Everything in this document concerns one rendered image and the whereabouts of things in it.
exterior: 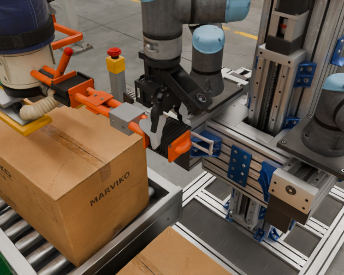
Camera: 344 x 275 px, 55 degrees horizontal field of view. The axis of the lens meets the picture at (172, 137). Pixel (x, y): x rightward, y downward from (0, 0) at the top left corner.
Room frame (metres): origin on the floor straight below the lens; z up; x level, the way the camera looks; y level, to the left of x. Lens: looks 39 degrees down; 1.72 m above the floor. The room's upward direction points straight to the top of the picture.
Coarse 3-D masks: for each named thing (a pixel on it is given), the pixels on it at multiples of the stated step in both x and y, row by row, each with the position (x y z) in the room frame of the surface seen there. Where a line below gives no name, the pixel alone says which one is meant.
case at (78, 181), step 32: (0, 128) 1.00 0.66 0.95; (64, 128) 1.00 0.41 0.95; (96, 128) 1.00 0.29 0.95; (0, 160) 0.85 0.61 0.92; (32, 160) 0.82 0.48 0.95; (64, 160) 0.82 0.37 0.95; (96, 160) 0.82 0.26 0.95; (128, 160) 0.88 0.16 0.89; (0, 192) 0.97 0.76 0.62; (32, 192) 0.74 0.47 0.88; (64, 192) 0.68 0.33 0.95; (96, 192) 0.75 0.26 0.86; (128, 192) 0.87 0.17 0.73; (32, 224) 0.83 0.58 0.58; (64, 224) 0.65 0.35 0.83; (96, 224) 0.73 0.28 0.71
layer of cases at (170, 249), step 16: (160, 240) 0.77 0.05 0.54; (176, 240) 0.77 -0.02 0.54; (144, 256) 0.70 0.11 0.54; (160, 256) 0.70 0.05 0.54; (176, 256) 0.70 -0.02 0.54; (192, 256) 0.70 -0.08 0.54; (208, 256) 0.70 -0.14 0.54; (128, 272) 0.64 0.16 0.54; (144, 272) 0.64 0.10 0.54; (160, 272) 0.64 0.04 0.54; (176, 272) 0.64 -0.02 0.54; (192, 272) 0.64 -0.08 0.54; (208, 272) 0.64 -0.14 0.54; (224, 272) 0.64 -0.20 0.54
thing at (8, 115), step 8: (0, 88) 0.99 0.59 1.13; (16, 104) 0.85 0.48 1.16; (24, 104) 0.89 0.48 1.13; (0, 112) 0.85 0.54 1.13; (8, 112) 0.84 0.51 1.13; (16, 112) 0.84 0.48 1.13; (8, 120) 0.81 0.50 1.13; (16, 120) 0.80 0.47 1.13; (24, 120) 0.80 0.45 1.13; (32, 120) 0.81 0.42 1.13; (40, 120) 0.81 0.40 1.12; (48, 120) 0.82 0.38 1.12; (16, 128) 0.77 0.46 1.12; (24, 128) 0.77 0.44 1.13; (32, 128) 0.78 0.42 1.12
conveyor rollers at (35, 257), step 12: (0, 204) 0.96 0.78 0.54; (0, 216) 0.89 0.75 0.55; (12, 216) 0.90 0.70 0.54; (12, 228) 0.83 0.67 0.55; (24, 228) 0.84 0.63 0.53; (24, 240) 0.77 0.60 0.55; (36, 240) 0.78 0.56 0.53; (36, 252) 0.72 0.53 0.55; (48, 252) 0.73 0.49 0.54; (36, 264) 0.68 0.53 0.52; (48, 264) 0.67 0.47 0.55; (60, 264) 0.67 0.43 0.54
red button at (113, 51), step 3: (111, 48) 1.52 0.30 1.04; (114, 48) 1.52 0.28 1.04; (117, 48) 1.52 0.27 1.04; (108, 51) 1.50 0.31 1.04; (111, 51) 1.49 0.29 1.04; (114, 51) 1.49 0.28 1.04; (117, 51) 1.49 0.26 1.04; (120, 51) 1.50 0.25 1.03; (108, 54) 1.48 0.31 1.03; (111, 54) 1.47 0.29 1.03; (114, 54) 1.47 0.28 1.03; (117, 54) 1.48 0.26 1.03; (111, 57) 1.49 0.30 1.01; (114, 57) 1.49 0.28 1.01; (117, 57) 1.50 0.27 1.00
